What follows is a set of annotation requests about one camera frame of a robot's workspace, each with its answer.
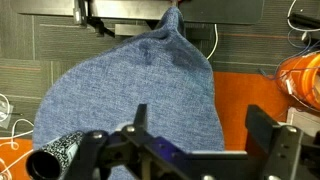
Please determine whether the black white patterned mug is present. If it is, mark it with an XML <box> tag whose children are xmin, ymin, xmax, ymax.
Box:
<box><xmin>25</xmin><ymin>130</ymin><xmax>86</xmax><ymax>180</ymax></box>

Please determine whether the blue cable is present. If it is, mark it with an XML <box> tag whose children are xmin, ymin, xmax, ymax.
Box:
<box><xmin>259</xmin><ymin>29</ymin><xmax>320</xmax><ymax>82</ymax></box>

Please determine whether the blue cloth table cover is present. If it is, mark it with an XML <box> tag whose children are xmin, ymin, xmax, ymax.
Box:
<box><xmin>32</xmin><ymin>5</ymin><xmax>226</xmax><ymax>180</ymax></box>

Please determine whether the black breadboard table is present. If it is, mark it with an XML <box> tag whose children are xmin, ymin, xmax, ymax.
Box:
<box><xmin>13</xmin><ymin>0</ymin><xmax>265</xmax><ymax>38</ymax></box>

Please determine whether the white cable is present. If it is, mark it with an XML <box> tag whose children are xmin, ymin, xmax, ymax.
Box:
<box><xmin>205</xmin><ymin>23</ymin><xmax>220</xmax><ymax>62</ymax></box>
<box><xmin>0</xmin><ymin>93</ymin><xmax>36</xmax><ymax>176</ymax></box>
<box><xmin>285</xmin><ymin>0</ymin><xmax>320</xmax><ymax>34</ymax></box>

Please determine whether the orange cable spool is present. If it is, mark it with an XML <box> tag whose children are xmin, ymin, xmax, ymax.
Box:
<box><xmin>275</xmin><ymin>52</ymin><xmax>320</xmax><ymax>112</ymax></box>

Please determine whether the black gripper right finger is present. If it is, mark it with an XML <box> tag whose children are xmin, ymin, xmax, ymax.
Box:
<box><xmin>244</xmin><ymin>104</ymin><xmax>320</xmax><ymax>180</ymax></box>

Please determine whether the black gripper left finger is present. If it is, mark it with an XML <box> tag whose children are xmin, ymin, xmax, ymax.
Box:
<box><xmin>64</xmin><ymin>103</ymin><xmax>191</xmax><ymax>180</ymax></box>

